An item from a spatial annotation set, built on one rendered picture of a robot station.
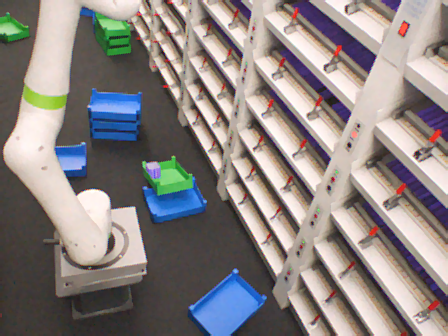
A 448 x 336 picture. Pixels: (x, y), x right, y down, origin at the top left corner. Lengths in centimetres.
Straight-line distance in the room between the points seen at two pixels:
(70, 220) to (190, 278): 88
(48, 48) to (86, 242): 60
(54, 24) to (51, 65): 11
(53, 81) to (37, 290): 111
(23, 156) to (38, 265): 104
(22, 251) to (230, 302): 101
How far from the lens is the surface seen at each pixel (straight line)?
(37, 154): 118
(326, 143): 144
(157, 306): 197
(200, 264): 210
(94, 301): 187
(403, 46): 117
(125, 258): 167
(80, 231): 136
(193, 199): 235
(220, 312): 198
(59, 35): 118
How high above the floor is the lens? 175
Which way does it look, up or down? 43 degrees down
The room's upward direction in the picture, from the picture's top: 12 degrees clockwise
